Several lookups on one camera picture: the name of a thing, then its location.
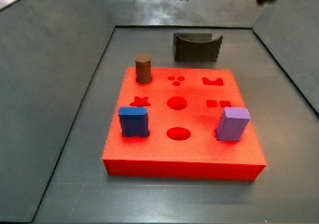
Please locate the red peg board base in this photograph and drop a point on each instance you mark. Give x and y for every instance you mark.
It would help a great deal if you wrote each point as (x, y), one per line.
(184, 99)

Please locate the black curved fixture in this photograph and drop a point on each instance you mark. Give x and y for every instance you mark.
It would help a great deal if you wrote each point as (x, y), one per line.
(196, 47)

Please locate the blue rectangular peg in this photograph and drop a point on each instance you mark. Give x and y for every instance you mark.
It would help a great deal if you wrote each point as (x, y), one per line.
(134, 120)

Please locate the brown cylinder peg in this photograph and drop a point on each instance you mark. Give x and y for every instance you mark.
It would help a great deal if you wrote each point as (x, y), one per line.
(143, 68)

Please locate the purple rectangular peg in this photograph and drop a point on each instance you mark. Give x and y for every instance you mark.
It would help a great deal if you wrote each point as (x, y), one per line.
(234, 120)

